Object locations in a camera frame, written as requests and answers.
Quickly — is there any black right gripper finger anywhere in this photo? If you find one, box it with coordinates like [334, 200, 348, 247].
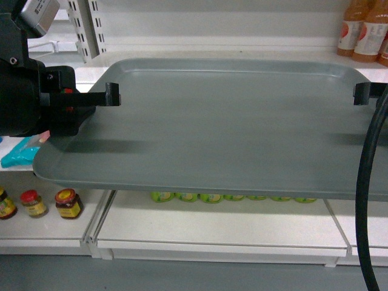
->
[353, 82, 387, 105]

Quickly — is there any grey plastic serving tray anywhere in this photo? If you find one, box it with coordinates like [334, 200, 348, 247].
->
[33, 59, 376, 199]

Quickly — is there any black thick cable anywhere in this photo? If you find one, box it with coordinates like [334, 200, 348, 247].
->
[355, 92, 388, 291]

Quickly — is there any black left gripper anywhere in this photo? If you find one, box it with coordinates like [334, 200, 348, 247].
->
[38, 65, 121, 136]

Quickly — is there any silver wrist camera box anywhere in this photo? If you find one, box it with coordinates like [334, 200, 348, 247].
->
[19, 0, 60, 38]

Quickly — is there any red lid sauce jar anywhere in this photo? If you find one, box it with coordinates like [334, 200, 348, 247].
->
[55, 189, 84, 219]

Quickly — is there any white slotted shelf upright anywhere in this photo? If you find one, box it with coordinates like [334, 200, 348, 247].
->
[67, 1, 106, 62]

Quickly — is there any teal snack bag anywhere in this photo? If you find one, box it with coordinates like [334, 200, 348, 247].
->
[1, 131, 50, 168]

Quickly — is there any orange drink bottle top shelf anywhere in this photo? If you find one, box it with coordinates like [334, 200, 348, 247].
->
[336, 1, 387, 63]

